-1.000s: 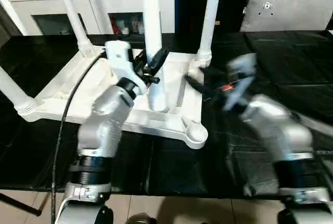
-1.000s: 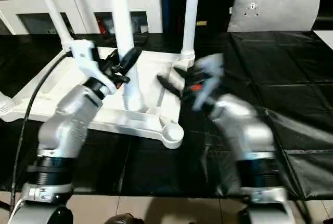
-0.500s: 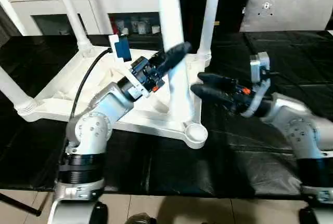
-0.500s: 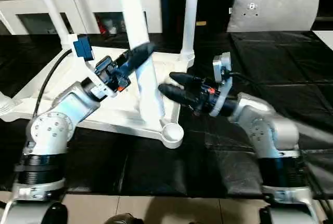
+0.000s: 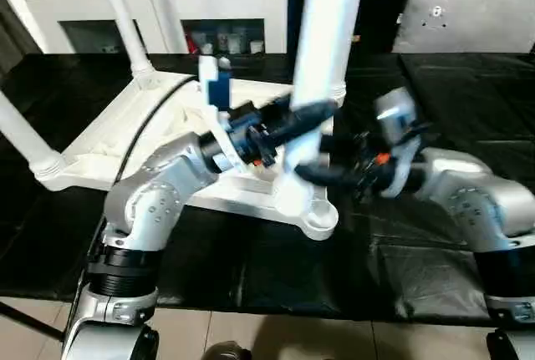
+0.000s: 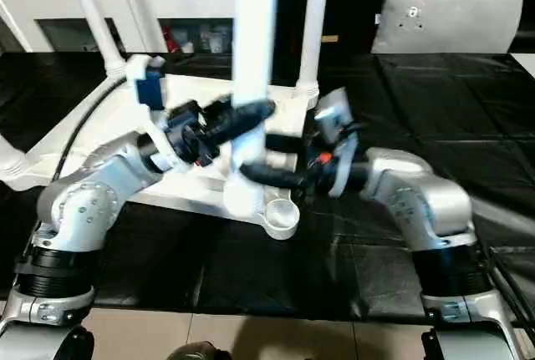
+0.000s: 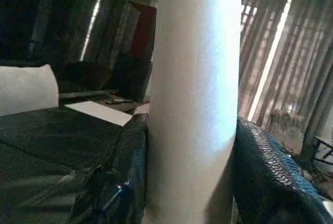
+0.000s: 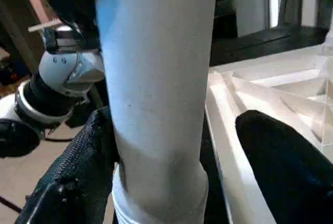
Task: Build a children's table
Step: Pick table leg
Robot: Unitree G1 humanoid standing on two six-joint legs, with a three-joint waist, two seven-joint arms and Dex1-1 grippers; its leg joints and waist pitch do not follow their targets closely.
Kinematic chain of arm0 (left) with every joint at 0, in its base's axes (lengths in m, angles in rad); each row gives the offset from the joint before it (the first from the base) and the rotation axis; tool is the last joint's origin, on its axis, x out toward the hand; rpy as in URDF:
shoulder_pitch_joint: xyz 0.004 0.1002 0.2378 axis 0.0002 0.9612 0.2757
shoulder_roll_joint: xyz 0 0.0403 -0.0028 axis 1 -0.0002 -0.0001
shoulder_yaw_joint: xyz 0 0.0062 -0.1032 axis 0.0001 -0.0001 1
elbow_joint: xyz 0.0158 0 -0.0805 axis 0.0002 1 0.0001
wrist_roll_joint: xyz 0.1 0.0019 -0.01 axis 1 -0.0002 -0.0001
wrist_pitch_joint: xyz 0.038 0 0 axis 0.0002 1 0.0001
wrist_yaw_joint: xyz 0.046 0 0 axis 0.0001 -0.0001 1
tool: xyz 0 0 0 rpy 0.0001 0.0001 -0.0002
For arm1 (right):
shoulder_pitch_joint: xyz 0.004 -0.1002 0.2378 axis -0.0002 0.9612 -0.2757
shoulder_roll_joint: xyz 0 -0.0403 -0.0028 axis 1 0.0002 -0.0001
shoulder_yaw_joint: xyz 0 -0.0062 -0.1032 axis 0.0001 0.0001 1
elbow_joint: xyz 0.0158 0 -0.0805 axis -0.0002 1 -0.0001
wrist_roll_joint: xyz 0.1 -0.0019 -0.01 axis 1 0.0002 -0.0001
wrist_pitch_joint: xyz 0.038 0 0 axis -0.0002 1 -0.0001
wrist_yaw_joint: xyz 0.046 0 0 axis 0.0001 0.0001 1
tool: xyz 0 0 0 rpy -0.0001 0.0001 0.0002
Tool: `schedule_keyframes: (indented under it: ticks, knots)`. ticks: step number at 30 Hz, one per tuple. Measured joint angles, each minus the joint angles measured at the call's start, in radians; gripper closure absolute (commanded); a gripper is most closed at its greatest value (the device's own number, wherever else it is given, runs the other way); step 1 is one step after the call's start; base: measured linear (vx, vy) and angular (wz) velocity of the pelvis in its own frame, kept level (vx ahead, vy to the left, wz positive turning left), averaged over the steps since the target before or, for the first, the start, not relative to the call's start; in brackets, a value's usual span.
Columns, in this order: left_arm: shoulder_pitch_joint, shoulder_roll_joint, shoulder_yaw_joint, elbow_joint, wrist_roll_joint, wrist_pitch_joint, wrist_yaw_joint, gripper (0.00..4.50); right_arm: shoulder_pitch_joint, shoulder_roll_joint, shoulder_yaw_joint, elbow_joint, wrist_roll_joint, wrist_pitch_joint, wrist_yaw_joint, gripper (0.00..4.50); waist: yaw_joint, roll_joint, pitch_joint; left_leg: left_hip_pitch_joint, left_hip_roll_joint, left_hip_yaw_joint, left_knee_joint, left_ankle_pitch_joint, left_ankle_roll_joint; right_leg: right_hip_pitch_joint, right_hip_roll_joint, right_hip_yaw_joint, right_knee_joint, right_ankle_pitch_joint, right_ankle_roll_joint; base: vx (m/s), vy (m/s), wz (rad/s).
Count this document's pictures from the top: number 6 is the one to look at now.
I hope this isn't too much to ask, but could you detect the white glass-door cabinet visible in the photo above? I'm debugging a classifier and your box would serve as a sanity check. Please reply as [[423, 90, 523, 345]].
[[0, 0, 245, 54]]

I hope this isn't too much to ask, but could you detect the black work mat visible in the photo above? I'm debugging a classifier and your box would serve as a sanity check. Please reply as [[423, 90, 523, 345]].
[[0, 47, 535, 327]]

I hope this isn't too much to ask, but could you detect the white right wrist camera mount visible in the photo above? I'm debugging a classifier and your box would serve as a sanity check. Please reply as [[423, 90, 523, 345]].
[[313, 87, 362, 199]]

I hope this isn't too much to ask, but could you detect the white plastic table top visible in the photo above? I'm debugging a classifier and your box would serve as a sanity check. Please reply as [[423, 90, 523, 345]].
[[0, 74, 324, 241]]

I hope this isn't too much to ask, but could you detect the white flat panel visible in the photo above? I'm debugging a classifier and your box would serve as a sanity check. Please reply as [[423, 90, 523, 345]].
[[512, 52, 535, 74]]

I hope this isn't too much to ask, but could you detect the grey cushion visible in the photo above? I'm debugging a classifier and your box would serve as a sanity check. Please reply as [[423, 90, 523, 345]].
[[371, 0, 527, 54]]

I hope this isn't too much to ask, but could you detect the black furniture with yellow label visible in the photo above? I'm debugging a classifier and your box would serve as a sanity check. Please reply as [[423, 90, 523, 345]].
[[276, 0, 392, 57]]

